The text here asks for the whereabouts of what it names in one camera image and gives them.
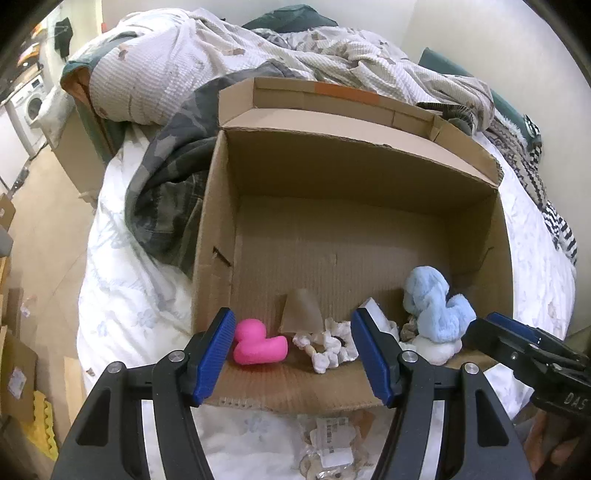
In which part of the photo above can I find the white scrunchie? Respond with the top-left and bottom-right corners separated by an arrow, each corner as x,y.
293,318 -> 359,374

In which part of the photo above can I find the white knotted sock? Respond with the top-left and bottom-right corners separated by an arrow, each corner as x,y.
360,297 -> 463,366

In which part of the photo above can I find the clear plastic bag with label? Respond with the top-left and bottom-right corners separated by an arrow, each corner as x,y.
297,410 -> 376,480

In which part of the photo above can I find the person's right hand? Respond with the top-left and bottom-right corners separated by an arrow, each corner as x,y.
516,410 -> 580,475

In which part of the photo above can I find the beige scrunchie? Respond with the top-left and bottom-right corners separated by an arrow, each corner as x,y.
399,318 -> 419,343

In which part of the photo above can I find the pink rubber duck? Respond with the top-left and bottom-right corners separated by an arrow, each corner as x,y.
233,319 -> 288,365

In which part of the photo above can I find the light blue fluffy sock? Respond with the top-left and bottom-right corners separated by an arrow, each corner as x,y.
403,266 -> 477,343

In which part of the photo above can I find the brown cardboard cone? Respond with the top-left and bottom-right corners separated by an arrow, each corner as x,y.
279,288 -> 324,334

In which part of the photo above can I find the white floral bed sheet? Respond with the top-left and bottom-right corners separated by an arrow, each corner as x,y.
76,126 -> 576,479

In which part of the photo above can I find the brown cardboard box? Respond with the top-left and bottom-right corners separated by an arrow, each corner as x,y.
191,76 -> 515,415

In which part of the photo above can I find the black white patterned blanket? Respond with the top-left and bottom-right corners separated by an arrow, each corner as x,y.
484,110 -> 578,266

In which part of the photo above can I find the camouflage dark garment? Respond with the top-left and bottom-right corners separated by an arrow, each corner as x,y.
124,60 -> 301,277

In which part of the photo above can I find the yellow foam piece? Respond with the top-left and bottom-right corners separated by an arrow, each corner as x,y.
21,390 -> 59,462

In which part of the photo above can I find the cardboard box on floor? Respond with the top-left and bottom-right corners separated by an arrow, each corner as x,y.
1,325 -> 38,424

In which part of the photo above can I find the white patterned duvet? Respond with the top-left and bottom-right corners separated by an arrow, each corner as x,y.
60,8 -> 495,131

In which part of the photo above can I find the white washing machine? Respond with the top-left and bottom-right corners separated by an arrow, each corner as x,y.
9,74 -> 47,148

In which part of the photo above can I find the dark green pillow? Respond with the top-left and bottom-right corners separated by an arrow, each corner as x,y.
242,4 -> 339,33

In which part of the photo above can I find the teal pillow by wall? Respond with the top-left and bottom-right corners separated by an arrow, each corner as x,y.
417,47 -> 544,153

